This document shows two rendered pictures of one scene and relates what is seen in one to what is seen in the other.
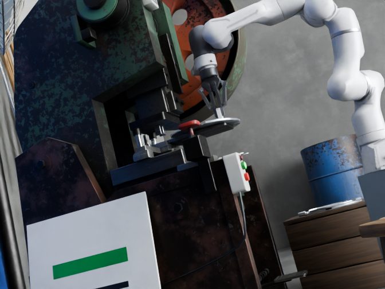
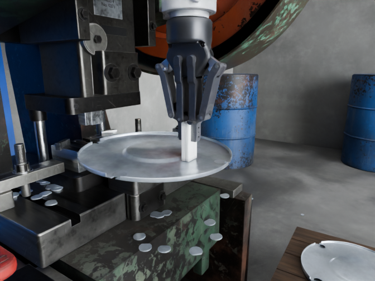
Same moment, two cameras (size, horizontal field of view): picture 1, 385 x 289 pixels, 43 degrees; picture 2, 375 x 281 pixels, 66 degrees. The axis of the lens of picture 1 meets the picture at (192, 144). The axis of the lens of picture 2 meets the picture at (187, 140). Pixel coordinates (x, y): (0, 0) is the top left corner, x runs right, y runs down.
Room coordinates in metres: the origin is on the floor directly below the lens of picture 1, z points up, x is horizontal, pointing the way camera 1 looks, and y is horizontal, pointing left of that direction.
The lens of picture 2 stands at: (1.44, -0.28, 0.95)
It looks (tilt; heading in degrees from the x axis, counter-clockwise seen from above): 14 degrees down; 17
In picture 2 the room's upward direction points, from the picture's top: straight up
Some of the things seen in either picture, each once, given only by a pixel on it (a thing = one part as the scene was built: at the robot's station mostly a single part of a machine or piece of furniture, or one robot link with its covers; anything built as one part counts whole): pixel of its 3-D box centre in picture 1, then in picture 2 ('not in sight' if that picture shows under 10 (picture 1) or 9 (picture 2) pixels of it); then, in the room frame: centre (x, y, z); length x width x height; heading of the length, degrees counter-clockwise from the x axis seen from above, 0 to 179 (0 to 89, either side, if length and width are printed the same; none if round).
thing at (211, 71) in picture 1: (210, 80); (189, 48); (1.92, -0.14, 0.98); 0.08 x 0.07 x 0.09; 75
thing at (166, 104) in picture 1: (156, 84); (94, 20); (1.98, 0.08, 1.04); 0.17 x 0.15 x 0.30; 74
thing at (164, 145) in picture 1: (164, 150); (93, 150); (1.99, 0.12, 0.76); 0.15 x 0.09 x 0.05; 164
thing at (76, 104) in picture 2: (156, 127); (86, 105); (1.99, 0.13, 0.86); 0.20 x 0.16 x 0.05; 164
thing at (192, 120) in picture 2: (217, 94); (195, 90); (1.91, -0.15, 0.91); 0.04 x 0.01 x 0.11; 165
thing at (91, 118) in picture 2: (160, 131); (91, 115); (1.99, 0.11, 0.84); 0.05 x 0.03 x 0.04; 164
